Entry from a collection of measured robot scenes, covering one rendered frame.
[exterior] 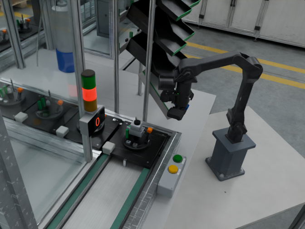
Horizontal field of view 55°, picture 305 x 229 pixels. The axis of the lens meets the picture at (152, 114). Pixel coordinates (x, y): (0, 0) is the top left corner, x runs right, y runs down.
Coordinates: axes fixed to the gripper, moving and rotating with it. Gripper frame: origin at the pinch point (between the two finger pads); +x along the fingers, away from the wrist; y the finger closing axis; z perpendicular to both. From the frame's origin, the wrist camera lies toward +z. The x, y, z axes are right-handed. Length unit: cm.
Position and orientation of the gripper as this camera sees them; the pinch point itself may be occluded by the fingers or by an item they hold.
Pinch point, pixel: (179, 113)
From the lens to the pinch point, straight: 124.5
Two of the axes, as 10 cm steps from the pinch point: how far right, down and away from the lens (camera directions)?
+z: -9.3, -2.8, 2.5
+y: -3.7, 5.6, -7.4
